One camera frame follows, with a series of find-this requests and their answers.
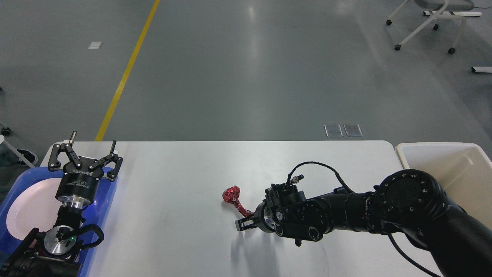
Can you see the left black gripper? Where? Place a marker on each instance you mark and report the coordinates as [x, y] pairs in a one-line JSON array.
[[80, 184]]

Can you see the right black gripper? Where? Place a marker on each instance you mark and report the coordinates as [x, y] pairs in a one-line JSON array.
[[263, 219]]

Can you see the red foil wrapper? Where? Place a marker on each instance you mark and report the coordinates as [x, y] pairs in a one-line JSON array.
[[231, 195]]

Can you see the pink plate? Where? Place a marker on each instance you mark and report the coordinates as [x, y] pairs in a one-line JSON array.
[[36, 207]]

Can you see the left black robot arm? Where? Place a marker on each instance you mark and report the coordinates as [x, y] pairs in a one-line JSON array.
[[49, 253]]

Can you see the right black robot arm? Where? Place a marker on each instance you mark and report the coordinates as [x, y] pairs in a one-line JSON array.
[[409, 201]]

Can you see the person's shoe and leg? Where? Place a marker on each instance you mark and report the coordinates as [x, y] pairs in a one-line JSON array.
[[9, 158]]

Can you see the left floor socket plate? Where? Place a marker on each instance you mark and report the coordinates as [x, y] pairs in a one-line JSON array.
[[333, 130]]

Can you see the floor socket plate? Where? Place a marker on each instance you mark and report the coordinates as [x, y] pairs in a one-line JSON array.
[[333, 130], [353, 130]]

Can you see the right floor socket plate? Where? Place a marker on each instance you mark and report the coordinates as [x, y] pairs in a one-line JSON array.
[[353, 130]]

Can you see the white plastic bin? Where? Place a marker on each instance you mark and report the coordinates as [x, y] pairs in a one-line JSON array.
[[463, 170]]

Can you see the white floor bar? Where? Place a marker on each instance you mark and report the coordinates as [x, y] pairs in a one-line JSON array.
[[480, 69]]

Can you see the white bar behind chair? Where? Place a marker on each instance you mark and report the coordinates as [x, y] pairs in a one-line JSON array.
[[455, 13]]

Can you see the white office chair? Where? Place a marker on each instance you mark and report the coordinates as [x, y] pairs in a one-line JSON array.
[[439, 6]]

